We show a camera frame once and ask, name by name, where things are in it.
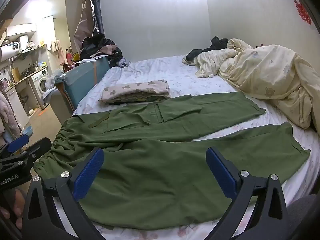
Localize white water heater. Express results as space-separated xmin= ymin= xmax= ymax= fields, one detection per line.
xmin=0 ymin=41 xmax=22 ymax=63

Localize red wall decoration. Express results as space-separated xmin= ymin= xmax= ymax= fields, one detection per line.
xmin=294 ymin=0 xmax=312 ymax=26

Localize dark clothing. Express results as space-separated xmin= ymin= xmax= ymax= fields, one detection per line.
xmin=186 ymin=36 xmax=229 ymax=62

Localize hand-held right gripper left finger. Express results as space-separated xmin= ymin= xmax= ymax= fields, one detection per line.
xmin=22 ymin=147 xmax=110 ymax=240

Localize green pants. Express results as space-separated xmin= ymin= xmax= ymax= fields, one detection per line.
xmin=34 ymin=91 xmax=311 ymax=230

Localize white wall cabinet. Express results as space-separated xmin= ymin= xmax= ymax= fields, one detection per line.
xmin=6 ymin=23 xmax=37 ymax=37

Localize white floor cabinet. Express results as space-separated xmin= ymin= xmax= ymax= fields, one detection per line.
xmin=5 ymin=87 xmax=29 ymax=130

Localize person's left hand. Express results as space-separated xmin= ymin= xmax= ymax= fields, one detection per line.
xmin=0 ymin=189 xmax=27 ymax=230

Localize folded beige bear-print cloth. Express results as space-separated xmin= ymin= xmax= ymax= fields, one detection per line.
xmin=99 ymin=79 xmax=172 ymax=105

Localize cream bear-print quilt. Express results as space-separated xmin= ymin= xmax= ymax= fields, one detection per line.
xmin=182 ymin=38 xmax=320 ymax=130

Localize pink hanging garment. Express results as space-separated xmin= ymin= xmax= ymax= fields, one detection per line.
xmin=0 ymin=90 xmax=22 ymax=140

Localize white floral bed sheet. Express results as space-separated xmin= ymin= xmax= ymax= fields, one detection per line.
xmin=54 ymin=55 xmax=320 ymax=240

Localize grey cloth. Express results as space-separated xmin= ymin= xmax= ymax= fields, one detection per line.
xmin=287 ymin=194 xmax=320 ymax=240

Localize brown curtain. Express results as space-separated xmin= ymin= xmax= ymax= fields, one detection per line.
xmin=74 ymin=0 xmax=105 ymax=45

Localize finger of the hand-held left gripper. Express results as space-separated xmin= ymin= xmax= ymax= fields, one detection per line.
xmin=7 ymin=134 xmax=30 ymax=153
xmin=0 ymin=137 xmax=52 ymax=171

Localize pink hanging towel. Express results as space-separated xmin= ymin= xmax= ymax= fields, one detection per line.
xmin=51 ymin=39 xmax=66 ymax=65

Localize teal suitcase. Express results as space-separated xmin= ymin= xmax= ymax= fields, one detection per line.
xmin=54 ymin=56 xmax=110 ymax=114

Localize blue basin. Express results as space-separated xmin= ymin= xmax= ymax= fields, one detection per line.
xmin=21 ymin=126 xmax=34 ymax=138

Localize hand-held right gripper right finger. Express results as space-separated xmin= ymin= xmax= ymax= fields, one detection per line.
xmin=205 ymin=147 xmax=298 ymax=240

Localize white washing machine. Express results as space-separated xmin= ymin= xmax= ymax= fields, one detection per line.
xmin=30 ymin=67 xmax=50 ymax=103

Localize pile of dark clothes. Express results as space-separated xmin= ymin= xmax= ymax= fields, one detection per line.
xmin=80 ymin=33 xmax=130 ymax=68

